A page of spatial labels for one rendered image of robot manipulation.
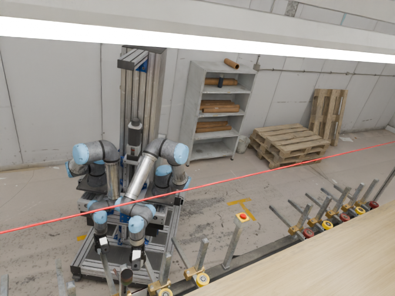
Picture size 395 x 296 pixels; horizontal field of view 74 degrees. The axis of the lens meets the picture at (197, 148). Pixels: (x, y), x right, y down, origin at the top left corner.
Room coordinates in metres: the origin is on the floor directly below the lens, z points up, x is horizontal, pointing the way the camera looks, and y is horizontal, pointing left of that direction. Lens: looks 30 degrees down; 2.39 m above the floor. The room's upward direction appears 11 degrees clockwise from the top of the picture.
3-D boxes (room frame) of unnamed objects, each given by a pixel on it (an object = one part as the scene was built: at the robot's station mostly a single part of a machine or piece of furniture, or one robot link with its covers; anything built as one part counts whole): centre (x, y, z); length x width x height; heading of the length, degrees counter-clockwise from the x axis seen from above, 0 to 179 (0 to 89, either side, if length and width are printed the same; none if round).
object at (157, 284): (0.96, 0.06, 0.81); 0.14 x 0.06 x 0.05; 125
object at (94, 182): (1.53, 0.70, 1.09); 0.15 x 0.15 x 0.10
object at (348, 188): (1.97, -1.39, 0.91); 0.04 x 0.04 x 0.48; 35
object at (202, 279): (1.00, -0.19, 0.85); 0.08 x 0.08 x 0.11
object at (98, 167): (1.53, 0.71, 1.21); 0.13 x 0.12 x 0.14; 132
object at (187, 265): (1.16, -0.08, 0.80); 0.44 x 0.03 x 0.04; 35
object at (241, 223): (1.26, -0.37, 1.18); 0.07 x 0.07 x 0.08; 35
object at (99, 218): (1.10, 0.49, 1.13); 0.09 x 0.08 x 0.11; 42
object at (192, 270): (1.10, -0.14, 0.81); 0.14 x 0.06 x 0.05; 125
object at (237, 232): (1.26, -0.37, 0.93); 0.05 x 0.05 x 0.45; 35
